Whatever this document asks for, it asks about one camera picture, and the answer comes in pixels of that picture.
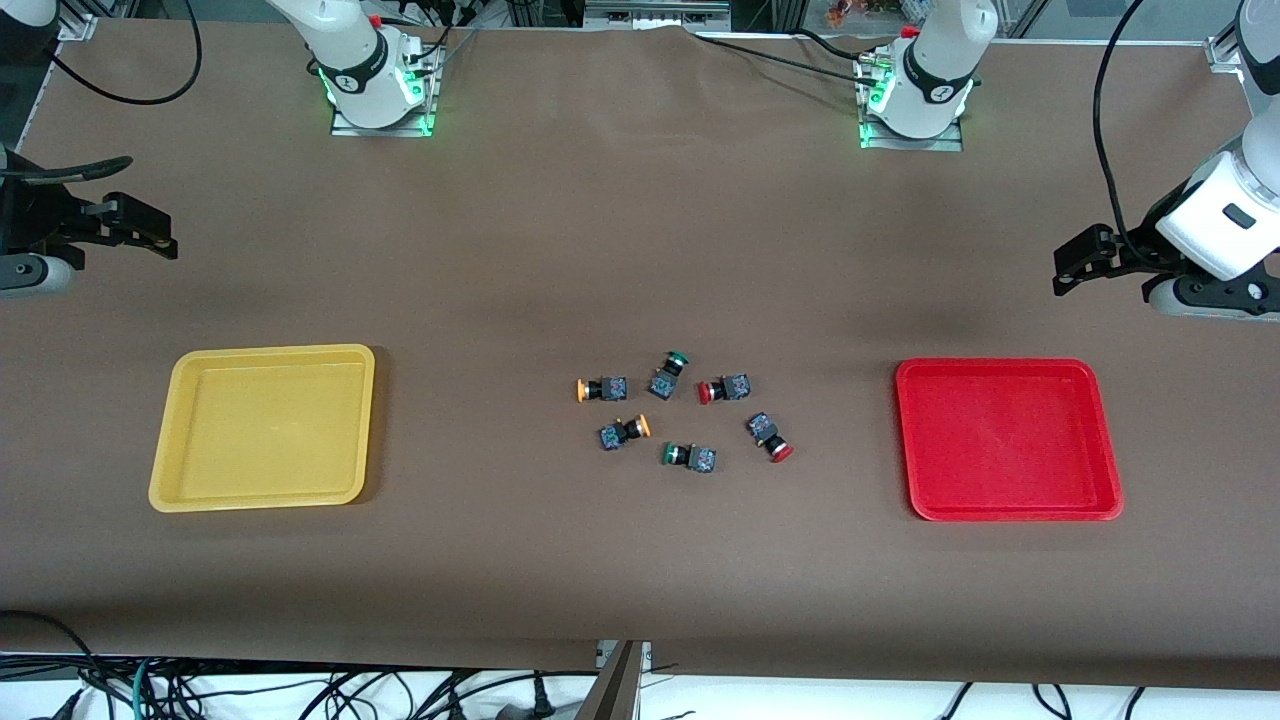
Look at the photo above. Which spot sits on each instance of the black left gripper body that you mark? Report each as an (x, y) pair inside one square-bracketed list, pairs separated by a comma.
[(1137, 247)]

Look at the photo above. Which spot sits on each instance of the red mushroom push button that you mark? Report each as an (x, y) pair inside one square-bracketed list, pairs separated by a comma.
[(732, 387), (764, 430)]

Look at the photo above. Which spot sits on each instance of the aluminium corner bracket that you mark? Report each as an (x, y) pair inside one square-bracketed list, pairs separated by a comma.
[(1225, 52), (78, 22)]

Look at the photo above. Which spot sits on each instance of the black power plug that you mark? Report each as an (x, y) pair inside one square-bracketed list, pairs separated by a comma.
[(540, 706)]

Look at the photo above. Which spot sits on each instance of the aluminium right arm base plate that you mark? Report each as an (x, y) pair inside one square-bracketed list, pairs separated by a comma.
[(418, 122)]

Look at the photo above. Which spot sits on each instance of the grey metal box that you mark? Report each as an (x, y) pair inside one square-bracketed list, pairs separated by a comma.
[(655, 14)]

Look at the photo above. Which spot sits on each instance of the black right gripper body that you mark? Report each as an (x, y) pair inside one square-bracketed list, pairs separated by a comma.
[(35, 217)]

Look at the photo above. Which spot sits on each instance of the brown table cover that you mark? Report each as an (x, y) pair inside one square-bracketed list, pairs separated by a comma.
[(640, 250)]

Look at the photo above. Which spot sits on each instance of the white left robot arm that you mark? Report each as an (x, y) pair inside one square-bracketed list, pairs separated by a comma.
[(935, 70)]

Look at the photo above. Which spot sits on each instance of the aluminium left arm base plate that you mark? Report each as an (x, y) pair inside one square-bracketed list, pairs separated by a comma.
[(880, 142)]

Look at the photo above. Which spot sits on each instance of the yellow plastic tray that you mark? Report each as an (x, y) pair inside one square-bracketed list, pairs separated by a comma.
[(265, 430)]

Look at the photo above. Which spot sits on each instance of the red plastic tray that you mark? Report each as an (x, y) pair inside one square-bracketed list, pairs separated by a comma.
[(1005, 440)]

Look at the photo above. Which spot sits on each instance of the yellow mushroom push button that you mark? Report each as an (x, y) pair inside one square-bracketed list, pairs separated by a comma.
[(607, 389), (618, 434)]

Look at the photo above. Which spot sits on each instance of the green mushroom push button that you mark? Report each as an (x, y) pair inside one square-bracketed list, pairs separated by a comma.
[(664, 380), (698, 459)]

